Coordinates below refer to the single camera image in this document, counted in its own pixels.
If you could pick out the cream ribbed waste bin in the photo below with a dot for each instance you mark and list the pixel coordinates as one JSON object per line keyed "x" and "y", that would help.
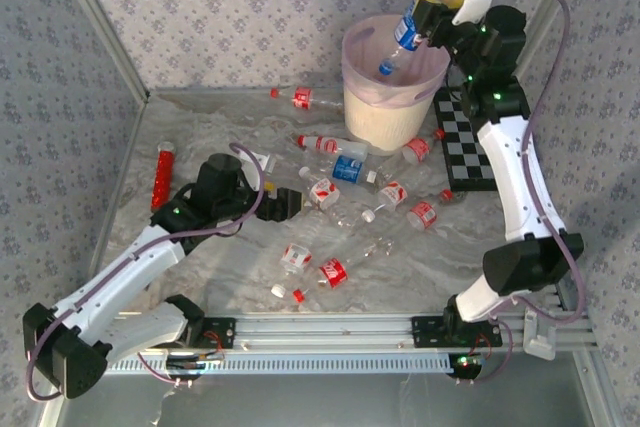
{"x": 380, "y": 127}

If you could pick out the white-capped blue-label plastic bottle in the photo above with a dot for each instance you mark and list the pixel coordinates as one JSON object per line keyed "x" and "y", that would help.
{"x": 347, "y": 169}

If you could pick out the clear crushed plastic bottle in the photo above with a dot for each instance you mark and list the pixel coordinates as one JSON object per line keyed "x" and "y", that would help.
{"x": 385, "y": 246}

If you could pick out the aluminium corner post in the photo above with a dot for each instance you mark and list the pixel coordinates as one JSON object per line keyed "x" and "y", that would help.
{"x": 102, "y": 22}
{"x": 547, "y": 22}

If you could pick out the blue-capped blue-label plastic bottle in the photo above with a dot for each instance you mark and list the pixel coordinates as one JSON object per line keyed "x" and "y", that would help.
{"x": 407, "y": 29}

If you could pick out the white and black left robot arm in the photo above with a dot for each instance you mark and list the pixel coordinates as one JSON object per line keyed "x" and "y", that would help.
{"x": 125, "y": 267}

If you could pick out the black controller board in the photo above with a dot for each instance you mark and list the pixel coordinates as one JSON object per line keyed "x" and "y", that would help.
{"x": 190, "y": 364}
{"x": 465, "y": 368}

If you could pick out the black and grey checkerboard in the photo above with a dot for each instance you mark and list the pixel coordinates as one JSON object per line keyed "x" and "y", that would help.
{"x": 462, "y": 157}

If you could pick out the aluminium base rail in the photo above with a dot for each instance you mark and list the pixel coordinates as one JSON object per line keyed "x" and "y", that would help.
{"x": 320, "y": 329}

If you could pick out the red-capped clear plastic bottle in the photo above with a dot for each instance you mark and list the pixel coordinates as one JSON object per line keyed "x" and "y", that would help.
{"x": 332, "y": 272}
{"x": 302, "y": 97}
{"x": 327, "y": 143}
{"x": 422, "y": 214}
{"x": 417, "y": 149}

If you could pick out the white plastic bracket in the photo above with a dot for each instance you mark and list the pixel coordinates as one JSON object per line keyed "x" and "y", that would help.
{"x": 540, "y": 337}

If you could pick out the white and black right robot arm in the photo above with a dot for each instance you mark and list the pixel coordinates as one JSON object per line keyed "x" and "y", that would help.
{"x": 520, "y": 182}

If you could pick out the red glitter tube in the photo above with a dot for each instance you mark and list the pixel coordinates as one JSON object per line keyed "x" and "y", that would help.
{"x": 163, "y": 177}

